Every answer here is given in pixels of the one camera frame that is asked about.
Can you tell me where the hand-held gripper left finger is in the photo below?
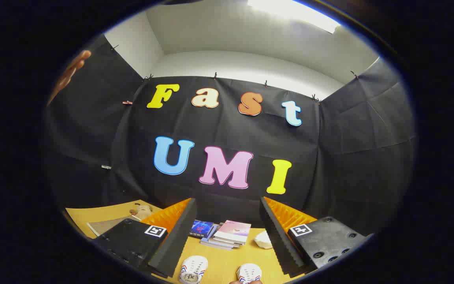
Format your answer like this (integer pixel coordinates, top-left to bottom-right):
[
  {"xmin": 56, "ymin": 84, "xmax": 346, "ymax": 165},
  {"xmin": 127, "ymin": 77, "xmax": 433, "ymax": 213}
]
[{"xmin": 93, "ymin": 197, "xmax": 198, "ymax": 278}]

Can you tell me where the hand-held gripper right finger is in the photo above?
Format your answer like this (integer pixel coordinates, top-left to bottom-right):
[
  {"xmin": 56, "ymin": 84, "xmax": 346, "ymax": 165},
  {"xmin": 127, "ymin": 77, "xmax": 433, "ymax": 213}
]
[{"xmin": 259, "ymin": 196, "xmax": 369, "ymax": 277}]

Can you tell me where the white striped canvas shoe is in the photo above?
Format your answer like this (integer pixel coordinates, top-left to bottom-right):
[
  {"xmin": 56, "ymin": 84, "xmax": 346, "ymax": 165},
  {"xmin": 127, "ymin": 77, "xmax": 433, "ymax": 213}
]
[
  {"xmin": 236, "ymin": 263, "xmax": 262, "ymax": 284},
  {"xmin": 178, "ymin": 255, "xmax": 208, "ymax": 284}
]

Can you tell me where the cream fabric storage box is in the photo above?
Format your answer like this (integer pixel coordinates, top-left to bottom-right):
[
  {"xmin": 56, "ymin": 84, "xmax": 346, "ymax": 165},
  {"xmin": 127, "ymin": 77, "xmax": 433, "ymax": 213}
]
[{"xmin": 87, "ymin": 215, "xmax": 141, "ymax": 238}]

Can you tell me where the white plush toy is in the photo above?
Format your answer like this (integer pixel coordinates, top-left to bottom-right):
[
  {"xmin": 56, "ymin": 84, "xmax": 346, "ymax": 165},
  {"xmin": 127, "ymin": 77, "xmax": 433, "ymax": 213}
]
[{"xmin": 254, "ymin": 230, "xmax": 273, "ymax": 250}]

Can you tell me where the blue cover book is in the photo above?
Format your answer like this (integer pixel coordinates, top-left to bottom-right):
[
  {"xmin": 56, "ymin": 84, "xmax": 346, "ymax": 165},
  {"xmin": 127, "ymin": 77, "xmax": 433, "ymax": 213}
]
[{"xmin": 190, "ymin": 220, "xmax": 214, "ymax": 239}]

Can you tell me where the pale blue book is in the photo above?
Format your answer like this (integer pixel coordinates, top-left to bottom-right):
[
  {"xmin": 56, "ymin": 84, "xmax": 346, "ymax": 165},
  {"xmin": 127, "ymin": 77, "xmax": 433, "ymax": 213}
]
[{"xmin": 200, "ymin": 226, "xmax": 233, "ymax": 251}]

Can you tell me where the pink cover book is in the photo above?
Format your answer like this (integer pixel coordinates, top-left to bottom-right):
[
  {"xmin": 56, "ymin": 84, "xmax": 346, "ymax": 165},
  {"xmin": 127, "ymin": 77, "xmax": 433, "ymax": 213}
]
[{"xmin": 213, "ymin": 220, "xmax": 252, "ymax": 245}]

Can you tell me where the brown plush toy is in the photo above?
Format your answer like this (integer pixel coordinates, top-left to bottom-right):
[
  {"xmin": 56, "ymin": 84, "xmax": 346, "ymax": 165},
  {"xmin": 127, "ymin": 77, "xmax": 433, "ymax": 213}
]
[{"xmin": 129, "ymin": 204, "xmax": 153, "ymax": 220}]

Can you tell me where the row of black clips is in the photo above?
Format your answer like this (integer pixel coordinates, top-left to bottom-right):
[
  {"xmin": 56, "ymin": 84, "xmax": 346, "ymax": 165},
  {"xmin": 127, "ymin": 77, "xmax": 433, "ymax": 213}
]
[{"xmin": 111, "ymin": 44, "xmax": 359, "ymax": 105}]

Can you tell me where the ceiling light panel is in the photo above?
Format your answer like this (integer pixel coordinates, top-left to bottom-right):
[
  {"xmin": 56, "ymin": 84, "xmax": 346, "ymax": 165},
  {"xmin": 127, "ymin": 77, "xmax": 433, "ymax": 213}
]
[{"xmin": 247, "ymin": 0, "xmax": 342, "ymax": 34}]

